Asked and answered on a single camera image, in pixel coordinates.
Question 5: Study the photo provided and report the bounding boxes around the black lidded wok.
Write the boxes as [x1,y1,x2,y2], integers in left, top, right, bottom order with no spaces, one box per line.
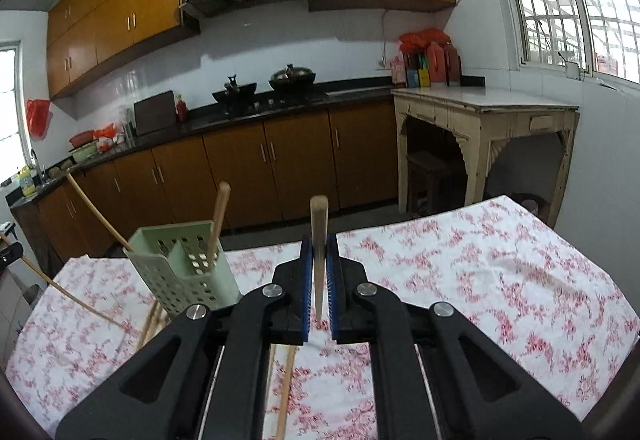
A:
[269,63,316,100]

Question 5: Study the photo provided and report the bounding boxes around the wooden chopstick mid pair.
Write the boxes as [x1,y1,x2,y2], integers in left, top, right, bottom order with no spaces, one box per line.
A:
[276,346,297,440]
[264,344,278,419]

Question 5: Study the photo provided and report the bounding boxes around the red bottles on side table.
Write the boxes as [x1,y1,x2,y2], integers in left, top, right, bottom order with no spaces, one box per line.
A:
[390,28,462,88]

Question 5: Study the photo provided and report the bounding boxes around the far-left group chopstick two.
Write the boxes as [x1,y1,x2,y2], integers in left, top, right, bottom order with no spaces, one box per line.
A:
[136,300,162,351]

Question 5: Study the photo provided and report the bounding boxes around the brown lower kitchen cabinets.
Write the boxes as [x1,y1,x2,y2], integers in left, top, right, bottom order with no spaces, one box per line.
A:
[10,90,398,272]

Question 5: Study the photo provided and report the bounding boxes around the cream wooden side table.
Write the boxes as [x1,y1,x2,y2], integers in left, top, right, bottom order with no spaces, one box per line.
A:
[390,87,579,228]

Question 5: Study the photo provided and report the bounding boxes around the small red bottle on counter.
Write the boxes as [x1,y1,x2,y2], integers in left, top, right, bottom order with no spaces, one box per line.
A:
[176,94,189,122]

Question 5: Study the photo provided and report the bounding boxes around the wooden chopstick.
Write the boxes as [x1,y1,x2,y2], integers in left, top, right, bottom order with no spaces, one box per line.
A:
[207,181,231,269]
[64,171,134,252]

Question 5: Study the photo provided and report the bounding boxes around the far-left group chopstick one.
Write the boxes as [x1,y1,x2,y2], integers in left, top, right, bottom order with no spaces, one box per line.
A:
[145,306,167,342]

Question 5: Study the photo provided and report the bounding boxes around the black wok on stove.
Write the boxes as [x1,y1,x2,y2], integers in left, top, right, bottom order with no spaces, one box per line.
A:
[212,75,257,114]

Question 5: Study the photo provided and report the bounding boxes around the far-left group chopstick three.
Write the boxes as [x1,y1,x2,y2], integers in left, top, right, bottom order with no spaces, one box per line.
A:
[1,235,126,330]

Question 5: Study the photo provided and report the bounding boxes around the green perforated utensil holder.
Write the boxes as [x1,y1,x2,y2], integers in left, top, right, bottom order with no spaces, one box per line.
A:
[126,221,241,319]

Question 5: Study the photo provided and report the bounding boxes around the wooden chopstick mid pair right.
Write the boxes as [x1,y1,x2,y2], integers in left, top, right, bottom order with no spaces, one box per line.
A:
[276,346,297,440]

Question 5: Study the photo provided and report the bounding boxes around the dark cutting board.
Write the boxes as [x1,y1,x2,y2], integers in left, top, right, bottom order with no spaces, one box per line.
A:
[134,90,177,137]

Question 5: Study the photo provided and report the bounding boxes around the red plastic bag hanging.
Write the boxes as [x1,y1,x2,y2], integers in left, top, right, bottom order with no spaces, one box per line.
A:
[26,99,51,140]

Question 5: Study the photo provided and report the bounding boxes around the red bowl on counter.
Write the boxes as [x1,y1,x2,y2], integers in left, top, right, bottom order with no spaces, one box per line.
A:
[70,130,94,148]

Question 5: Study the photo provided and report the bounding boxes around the wooden chopstick mid pair left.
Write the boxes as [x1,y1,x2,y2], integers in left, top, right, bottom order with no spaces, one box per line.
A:
[264,344,278,419]

